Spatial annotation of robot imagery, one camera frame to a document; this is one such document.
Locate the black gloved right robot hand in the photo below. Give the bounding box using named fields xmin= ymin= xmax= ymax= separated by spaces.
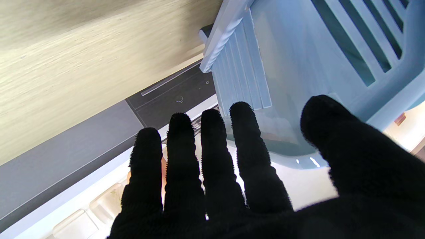
xmin=106 ymin=95 xmax=425 ymax=239

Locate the light blue plastic dish basket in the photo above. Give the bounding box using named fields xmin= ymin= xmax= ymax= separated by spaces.
xmin=199 ymin=0 xmax=425 ymax=170

